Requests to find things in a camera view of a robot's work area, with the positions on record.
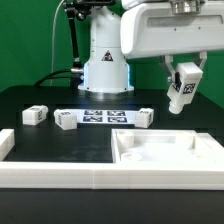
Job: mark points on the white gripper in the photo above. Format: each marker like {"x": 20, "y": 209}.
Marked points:
{"x": 150, "y": 28}

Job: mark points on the white square tabletop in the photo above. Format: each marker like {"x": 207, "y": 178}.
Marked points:
{"x": 164, "y": 146}

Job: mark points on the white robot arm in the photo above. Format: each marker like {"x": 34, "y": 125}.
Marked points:
{"x": 106, "y": 73}

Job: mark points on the AprilTag marker sheet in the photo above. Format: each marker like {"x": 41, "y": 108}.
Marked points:
{"x": 104, "y": 116}

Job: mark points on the white U-shaped fence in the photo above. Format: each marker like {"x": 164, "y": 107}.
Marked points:
{"x": 190, "y": 175}

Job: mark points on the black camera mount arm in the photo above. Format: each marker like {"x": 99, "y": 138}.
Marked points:
{"x": 79, "y": 10}

